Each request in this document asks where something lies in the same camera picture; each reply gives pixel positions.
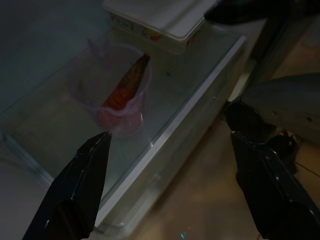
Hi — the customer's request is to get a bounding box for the pink transparent measuring jug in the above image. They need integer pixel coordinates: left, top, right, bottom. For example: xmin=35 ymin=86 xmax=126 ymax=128
xmin=68 ymin=39 xmax=153 ymax=137

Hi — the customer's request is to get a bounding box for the orange carrot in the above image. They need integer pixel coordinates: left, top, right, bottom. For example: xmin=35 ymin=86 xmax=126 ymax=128
xmin=99 ymin=52 xmax=152 ymax=118

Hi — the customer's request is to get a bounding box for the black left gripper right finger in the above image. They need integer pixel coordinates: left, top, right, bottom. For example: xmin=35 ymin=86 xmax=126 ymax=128
xmin=229 ymin=132 xmax=320 ymax=240

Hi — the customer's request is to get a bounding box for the grey steel fridge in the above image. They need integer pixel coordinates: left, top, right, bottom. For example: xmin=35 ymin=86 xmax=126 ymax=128
xmin=0 ymin=0 xmax=266 ymax=236

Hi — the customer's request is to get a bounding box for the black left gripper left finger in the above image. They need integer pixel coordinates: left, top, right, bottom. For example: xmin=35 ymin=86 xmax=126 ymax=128
xmin=21 ymin=131 xmax=113 ymax=240

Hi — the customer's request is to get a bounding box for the white lidded plastic container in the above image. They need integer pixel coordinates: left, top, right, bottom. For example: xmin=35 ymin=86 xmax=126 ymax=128
xmin=102 ymin=0 xmax=218 ymax=55

